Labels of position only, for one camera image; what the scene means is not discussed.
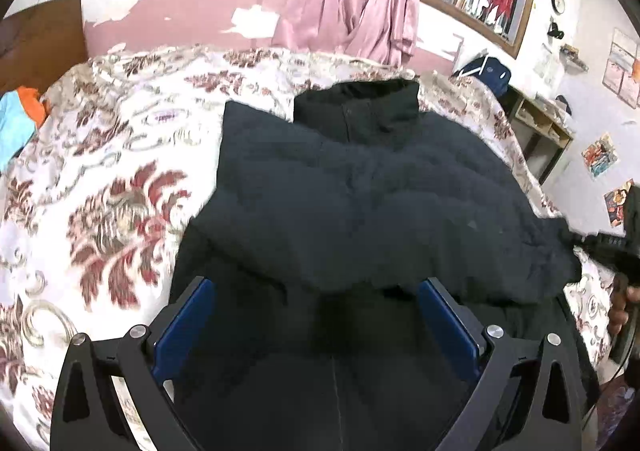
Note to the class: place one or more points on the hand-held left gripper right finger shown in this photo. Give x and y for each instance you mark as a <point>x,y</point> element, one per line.
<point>447,326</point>

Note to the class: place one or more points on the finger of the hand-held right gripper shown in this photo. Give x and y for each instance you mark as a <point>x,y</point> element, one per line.
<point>600,242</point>

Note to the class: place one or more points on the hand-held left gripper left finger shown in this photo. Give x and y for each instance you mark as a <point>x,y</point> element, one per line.
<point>185,331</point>

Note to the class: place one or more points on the black padded jacket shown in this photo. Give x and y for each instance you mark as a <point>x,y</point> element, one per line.
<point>350,206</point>

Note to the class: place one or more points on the person's right hand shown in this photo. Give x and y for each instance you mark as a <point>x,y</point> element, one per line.
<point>620,306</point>

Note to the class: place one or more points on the colourful cartoon poster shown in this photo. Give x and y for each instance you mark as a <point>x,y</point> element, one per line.
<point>600,156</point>
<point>617,206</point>

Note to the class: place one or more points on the wooden desk with shelves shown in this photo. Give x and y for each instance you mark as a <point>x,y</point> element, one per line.
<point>540,123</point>

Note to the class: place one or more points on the dark cap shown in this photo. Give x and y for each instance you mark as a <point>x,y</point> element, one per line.
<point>563,104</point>

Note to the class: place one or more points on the purple patterned cloth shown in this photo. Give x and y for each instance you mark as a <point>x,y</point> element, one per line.
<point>617,411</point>

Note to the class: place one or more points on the floral bedspread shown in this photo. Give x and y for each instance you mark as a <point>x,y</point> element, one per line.
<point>110,181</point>

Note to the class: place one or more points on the dark blue backpack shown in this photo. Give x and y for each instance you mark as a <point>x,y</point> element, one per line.
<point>492,73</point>

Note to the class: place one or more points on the light blue cloth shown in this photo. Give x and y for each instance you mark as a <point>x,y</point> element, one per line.
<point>15,126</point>

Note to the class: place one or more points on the orange cloth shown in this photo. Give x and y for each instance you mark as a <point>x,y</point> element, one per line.
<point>32,103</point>

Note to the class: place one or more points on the brown wooden headboard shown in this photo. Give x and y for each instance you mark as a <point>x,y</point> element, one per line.
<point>40,46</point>

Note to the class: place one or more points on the group of wall pictures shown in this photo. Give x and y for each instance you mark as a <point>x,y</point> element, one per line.
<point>622,66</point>

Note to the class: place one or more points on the white wall paper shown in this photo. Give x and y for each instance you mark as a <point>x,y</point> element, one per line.
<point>547,66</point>

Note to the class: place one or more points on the small wall shelf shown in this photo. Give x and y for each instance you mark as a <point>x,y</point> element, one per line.
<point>574,58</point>

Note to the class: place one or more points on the black wall-mounted object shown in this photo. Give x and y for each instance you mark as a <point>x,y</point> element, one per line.
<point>555,33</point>

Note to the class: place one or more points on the round wall clock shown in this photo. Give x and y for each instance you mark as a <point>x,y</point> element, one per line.
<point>558,3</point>

